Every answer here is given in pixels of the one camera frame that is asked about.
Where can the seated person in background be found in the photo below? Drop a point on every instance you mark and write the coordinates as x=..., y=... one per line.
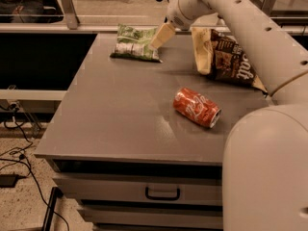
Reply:
x=30, y=11

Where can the grey drawer cabinet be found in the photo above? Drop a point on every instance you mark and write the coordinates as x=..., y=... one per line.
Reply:
x=116, y=133

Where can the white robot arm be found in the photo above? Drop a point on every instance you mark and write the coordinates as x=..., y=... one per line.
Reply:
x=265, y=160

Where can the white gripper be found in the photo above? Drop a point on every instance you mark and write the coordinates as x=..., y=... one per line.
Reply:
x=175, y=13

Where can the left metal railing post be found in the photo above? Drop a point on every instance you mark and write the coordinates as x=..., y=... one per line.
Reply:
x=71, y=18

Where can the metal railing post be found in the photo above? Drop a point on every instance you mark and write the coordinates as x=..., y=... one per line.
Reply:
x=71, y=18
x=267, y=6

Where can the right metal railing post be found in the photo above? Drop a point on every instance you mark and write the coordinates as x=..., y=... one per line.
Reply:
x=267, y=6

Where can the black drawer handle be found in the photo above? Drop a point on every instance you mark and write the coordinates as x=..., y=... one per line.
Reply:
x=162, y=195

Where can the brown and yellow chip bag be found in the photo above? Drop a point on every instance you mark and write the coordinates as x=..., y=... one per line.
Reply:
x=221, y=58

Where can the green jalapeno chip bag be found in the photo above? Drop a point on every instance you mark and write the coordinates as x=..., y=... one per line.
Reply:
x=133, y=43

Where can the black power adapter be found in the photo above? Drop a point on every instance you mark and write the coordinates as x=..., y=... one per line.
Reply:
x=8, y=180

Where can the red soda can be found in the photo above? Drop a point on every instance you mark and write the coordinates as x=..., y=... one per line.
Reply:
x=196, y=107

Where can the black floor bar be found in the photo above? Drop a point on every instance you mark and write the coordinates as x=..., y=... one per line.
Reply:
x=50, y=210

